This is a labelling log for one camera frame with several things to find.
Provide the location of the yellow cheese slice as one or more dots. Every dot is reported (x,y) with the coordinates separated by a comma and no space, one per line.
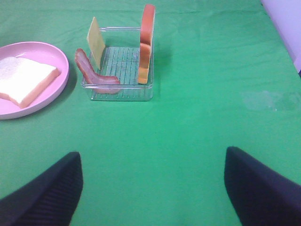
(95,42)

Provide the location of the pink round plate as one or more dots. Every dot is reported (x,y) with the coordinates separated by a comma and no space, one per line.
(43,53)

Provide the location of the white bread slice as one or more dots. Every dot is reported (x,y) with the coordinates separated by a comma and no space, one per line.
(22,80)
(146,36)

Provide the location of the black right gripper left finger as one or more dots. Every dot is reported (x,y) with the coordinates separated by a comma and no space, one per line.
(48,200)

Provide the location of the green tablecloth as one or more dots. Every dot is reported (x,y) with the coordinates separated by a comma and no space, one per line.
(222,77)

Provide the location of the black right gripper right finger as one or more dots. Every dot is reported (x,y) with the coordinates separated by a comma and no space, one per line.
(260,196)

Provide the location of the right bacon strip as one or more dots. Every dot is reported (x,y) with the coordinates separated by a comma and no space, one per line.
(88,72)

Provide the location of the right clear plastic container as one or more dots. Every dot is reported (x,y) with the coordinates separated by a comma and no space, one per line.
(121,59)

